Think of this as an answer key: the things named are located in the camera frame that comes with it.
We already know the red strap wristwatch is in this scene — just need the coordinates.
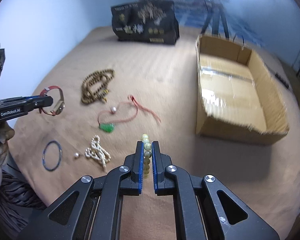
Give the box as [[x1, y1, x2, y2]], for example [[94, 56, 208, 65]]
[[39, 85, 65, 117]]

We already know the brown wooden bead necklace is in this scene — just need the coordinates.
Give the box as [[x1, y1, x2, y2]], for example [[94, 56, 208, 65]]
[[80, 68, 116, 105]]

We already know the yellow jade bead bracelet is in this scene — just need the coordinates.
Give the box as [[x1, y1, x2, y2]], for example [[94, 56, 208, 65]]
[[140, 133, 152, 179]]

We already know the loose pearl earring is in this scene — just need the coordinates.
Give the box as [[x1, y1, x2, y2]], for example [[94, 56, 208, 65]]
[[74, 153, 80, 159]]

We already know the cardboard box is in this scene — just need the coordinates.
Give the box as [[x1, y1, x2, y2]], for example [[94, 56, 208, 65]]
[[196, 35, 289, 145]]

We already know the black snack bag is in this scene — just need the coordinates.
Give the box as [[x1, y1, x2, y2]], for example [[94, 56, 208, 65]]
[[111, 0, 180, 45]]

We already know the blue patterned bed sheet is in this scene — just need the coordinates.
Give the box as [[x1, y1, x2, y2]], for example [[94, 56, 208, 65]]
[[175, 6, 264, 47]]

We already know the black tripod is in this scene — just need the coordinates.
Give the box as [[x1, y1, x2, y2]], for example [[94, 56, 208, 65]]
[[201, 0, 230, 40]]

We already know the white pearl necklace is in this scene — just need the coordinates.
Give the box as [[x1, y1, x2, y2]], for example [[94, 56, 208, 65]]
[[84, 134, 112, 169]]

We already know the blue bangle ring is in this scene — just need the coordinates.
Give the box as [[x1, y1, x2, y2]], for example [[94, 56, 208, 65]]
[[41, 140, 63, 172]]

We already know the red cord jade pendant necklace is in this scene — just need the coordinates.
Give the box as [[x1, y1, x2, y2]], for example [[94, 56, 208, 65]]
[[97, 94, 162, 133]]

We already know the black power cable with switch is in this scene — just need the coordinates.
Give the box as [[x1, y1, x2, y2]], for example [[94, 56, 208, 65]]
[[275, 72, 291, 90]]

